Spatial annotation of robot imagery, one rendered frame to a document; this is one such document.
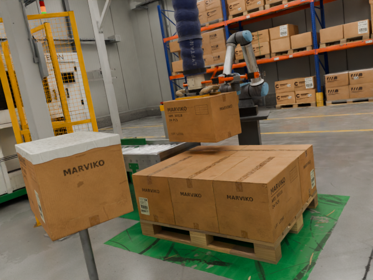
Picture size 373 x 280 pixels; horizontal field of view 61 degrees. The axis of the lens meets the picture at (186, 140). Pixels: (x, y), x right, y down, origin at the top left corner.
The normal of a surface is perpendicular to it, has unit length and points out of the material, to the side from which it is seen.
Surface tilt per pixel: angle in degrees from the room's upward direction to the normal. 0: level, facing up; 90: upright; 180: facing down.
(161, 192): 90
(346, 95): 90
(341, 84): 90
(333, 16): 90
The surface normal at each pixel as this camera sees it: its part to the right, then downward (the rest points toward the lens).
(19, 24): 0.79, -0.02
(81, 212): 0.56, 0.06
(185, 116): -0.67, 0.23
